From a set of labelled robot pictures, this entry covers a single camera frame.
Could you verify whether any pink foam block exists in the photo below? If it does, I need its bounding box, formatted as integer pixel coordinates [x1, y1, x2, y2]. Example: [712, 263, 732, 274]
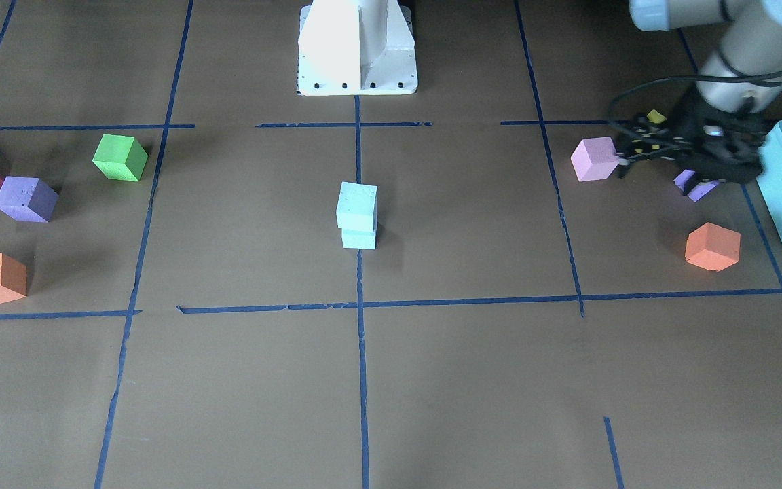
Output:
[570, 137, 620, 182]

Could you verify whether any purple foam block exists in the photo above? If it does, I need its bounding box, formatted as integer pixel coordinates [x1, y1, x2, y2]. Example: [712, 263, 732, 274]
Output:
[673, 170, 721, 203]
[0, 176, 59, 223]

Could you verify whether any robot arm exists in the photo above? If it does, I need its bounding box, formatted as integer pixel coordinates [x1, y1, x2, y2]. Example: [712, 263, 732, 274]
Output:
[629, 1, 782, 193]

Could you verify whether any light blue foam block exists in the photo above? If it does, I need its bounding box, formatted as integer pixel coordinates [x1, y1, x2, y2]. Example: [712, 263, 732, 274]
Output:
[335, 181, 377, 232]
[341, 229, 377, 250]

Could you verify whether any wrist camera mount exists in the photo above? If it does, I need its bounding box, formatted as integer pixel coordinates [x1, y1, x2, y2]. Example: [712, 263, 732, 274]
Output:
[610, 112, 692, 179]

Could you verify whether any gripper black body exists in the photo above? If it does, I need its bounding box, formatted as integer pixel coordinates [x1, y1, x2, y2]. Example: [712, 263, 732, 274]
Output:
[676, 95, 770, 185]

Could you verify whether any green foam block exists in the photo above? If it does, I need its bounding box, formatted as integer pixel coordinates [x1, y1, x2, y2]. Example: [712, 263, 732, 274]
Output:
[91, 134, 149, 182]

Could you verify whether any yellow foam block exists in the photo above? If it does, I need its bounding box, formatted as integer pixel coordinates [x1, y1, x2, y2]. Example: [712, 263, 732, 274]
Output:
[646, 109, 667, 125]

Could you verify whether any white pedestal column base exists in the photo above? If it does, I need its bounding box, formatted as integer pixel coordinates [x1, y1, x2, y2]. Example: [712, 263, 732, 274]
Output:
[296, 1, 419, 96]

